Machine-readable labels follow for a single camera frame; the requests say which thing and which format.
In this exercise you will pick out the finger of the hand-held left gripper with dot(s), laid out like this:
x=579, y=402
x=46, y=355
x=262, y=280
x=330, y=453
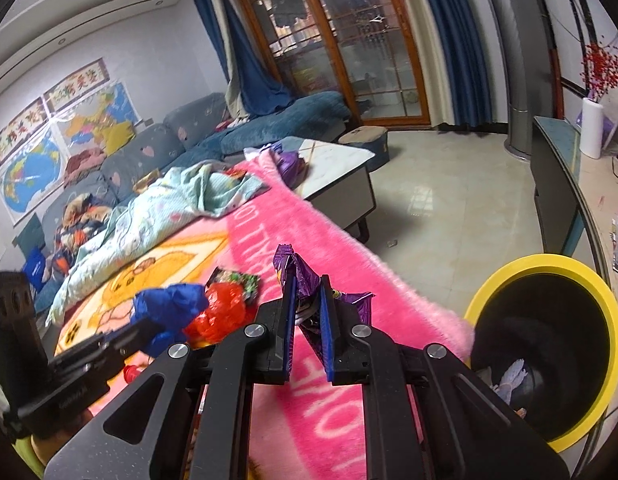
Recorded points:
x=114, y=342

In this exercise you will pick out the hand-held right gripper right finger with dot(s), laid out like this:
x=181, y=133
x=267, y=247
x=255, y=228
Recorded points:
x=328, y=330

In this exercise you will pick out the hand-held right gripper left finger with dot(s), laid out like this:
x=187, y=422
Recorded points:
x=289, y=320

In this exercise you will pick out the purple snack wrapper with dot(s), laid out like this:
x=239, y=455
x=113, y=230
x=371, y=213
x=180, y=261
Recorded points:
x=304, y=280

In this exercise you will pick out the green black snack bag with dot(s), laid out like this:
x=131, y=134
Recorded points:
x=239, y=280

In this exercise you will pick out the red plastic wrapper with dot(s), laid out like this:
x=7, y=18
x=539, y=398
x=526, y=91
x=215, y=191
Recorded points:
x=219, y=310

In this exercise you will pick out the blue plastic bag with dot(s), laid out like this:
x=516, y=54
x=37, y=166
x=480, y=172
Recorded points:
x=174, y=302

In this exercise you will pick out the yellow rimmed black bin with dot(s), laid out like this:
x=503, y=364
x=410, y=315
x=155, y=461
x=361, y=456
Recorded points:
x=544, y=261

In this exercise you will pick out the blue tote bag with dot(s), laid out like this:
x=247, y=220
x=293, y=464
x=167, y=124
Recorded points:
x=35, y=267

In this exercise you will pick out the pink printed blanket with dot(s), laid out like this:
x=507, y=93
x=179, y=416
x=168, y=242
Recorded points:
x=389, y=285

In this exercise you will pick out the orange patterned blanket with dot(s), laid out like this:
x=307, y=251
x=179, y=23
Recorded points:
x=79, y=220

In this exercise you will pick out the light blue quilt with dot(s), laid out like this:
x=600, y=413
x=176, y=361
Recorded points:
x=139, y=230

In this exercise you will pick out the world map poster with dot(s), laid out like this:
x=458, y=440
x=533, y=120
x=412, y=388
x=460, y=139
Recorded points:
x=29, y=180

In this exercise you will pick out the purple bag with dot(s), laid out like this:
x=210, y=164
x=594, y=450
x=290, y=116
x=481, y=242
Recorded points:
x=289, y=167

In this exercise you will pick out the pile of clothes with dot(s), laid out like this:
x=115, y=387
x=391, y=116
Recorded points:
x=84, y=162

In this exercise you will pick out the white topped coffee table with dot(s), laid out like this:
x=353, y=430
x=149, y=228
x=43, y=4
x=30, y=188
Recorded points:
x=334, y=160

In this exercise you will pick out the framed calligraphy poster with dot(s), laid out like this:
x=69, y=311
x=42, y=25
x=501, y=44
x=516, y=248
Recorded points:
x=76, y=82
x=19, y=132

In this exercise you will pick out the round dark stool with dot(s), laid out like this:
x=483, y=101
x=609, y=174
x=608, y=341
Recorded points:
x=364, y=140

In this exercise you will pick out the yellow cushion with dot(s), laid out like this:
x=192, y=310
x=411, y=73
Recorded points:
x=120, y=139

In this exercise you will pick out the country map poster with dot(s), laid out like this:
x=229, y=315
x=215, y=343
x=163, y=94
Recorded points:
x=89, y=120

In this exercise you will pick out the blue patterned sofa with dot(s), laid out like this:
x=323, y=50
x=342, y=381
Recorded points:
x=299, y=115

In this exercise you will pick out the blue curtain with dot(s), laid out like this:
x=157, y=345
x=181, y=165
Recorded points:
x=254, y=85
x=459, y=60

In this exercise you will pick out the television cabinet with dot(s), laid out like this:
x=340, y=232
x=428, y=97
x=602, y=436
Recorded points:
x=554, y=170

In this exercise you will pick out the wooden framed glass door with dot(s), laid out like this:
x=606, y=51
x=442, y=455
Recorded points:
x=364, y=35

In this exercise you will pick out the grey tower air conditioner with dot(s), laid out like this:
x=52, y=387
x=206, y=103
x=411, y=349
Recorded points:
x=514, y=85

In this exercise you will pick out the white ribbed vase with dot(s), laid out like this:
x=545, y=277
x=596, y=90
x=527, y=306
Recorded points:
x=590, y=130

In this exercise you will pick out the white purple picture card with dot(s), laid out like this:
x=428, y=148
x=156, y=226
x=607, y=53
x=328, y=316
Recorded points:
x=614, y=120

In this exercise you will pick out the red berry branches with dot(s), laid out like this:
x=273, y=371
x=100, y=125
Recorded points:
x=604, y=67

